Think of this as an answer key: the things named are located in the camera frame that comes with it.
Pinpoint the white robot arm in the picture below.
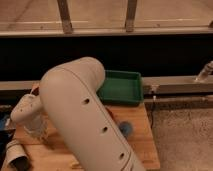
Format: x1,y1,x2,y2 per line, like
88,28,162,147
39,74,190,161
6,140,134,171
11,57,146,171

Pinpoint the green plastic tray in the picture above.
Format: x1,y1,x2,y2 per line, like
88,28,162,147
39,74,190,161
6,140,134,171
97,70,143,106

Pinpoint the blue plastic cup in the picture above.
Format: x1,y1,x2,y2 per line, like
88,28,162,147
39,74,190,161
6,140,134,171
119,121,133,138

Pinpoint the wooden table board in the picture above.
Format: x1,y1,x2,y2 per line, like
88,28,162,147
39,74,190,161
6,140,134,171
15,103,160,171

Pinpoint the white mug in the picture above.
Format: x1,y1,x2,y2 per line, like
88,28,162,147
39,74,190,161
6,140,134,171
5,139,31,171

